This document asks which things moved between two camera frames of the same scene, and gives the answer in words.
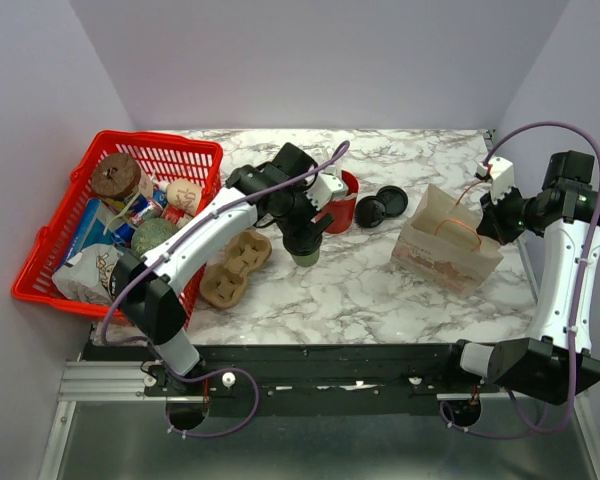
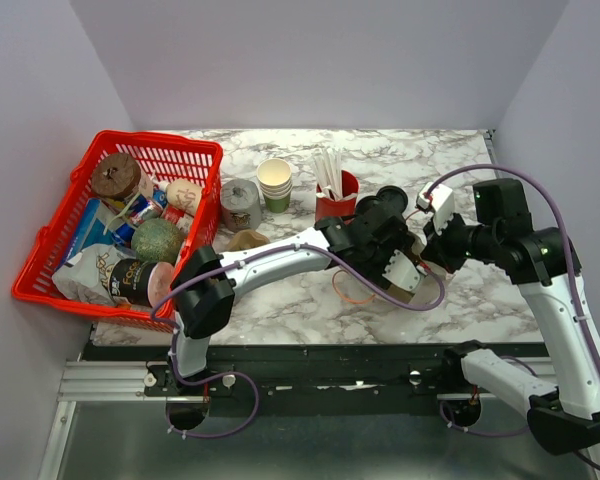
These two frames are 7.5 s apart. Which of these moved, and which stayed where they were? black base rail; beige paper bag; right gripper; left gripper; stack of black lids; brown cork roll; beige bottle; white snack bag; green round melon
Moved: right gripper; beige paper bag; left gripper
Stayed: black base rail; brown cork roll; white snack bag; green round melon; stack of black lids; beige bottle
